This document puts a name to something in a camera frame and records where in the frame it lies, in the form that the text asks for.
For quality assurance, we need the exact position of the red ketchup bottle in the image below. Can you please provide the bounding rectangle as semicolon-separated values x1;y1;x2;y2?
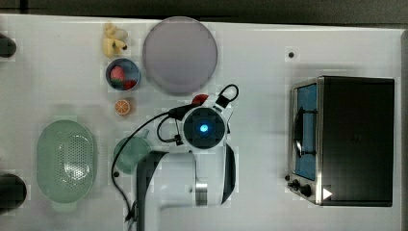
191;94;209;105

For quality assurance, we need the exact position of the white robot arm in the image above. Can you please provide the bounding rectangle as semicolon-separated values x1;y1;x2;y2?
135;94;236;231

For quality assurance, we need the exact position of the green oval strainer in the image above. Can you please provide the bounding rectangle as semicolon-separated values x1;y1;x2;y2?
37;117;95;213

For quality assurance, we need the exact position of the grey round plate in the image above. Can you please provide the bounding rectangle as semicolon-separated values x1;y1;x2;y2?
142;16;217;94

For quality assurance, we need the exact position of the green mug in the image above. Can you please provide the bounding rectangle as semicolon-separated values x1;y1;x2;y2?
115;129;152;174

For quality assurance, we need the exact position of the small red fruit toy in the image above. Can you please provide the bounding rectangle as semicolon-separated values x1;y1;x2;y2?
123;80;137;90

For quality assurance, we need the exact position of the orange slice toy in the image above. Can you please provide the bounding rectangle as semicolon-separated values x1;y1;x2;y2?
115;99;131;116

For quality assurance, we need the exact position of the blue small bowl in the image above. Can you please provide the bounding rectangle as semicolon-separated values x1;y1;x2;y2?
105;58;141;91

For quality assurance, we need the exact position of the red strawberry toy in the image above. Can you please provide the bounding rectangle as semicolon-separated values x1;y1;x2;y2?
110;66;125;85

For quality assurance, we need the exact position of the yellow plush toy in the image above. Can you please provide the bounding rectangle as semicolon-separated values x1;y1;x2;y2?
102;22;128;58

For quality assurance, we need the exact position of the silver toaster oven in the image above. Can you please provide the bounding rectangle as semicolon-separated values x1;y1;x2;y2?
285;76;395;207

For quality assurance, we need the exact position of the black cylinder upper left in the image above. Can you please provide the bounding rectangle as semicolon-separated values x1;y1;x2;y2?
0;34;16;58

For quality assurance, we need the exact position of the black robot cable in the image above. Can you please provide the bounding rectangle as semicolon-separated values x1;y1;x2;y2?
111;84;240;231

